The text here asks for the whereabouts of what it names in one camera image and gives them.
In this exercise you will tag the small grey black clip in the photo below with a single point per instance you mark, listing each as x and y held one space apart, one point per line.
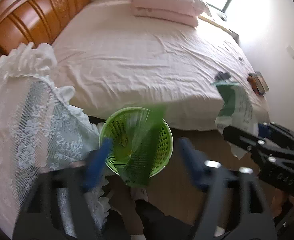
222 76

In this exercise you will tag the folded pink white quilt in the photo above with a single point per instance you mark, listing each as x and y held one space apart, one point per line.
179 11

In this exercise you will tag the wooden bed headboard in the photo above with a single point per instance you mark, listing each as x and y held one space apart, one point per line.
37 21

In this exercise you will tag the white lace table cover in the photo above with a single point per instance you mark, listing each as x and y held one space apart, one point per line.
40 131

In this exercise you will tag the green white snack bag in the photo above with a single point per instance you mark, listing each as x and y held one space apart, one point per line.
237 108

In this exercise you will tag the pink bed sheet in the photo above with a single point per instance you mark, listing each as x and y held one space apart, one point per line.
115 60

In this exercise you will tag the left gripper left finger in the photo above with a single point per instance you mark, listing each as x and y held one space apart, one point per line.
39 216

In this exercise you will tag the dark green snack wrapper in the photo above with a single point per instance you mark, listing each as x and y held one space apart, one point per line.
143 128

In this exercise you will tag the green plastic waste basket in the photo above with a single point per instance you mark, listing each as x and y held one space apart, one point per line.
114 128

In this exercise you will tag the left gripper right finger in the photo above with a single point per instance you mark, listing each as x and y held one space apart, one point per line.
250 216

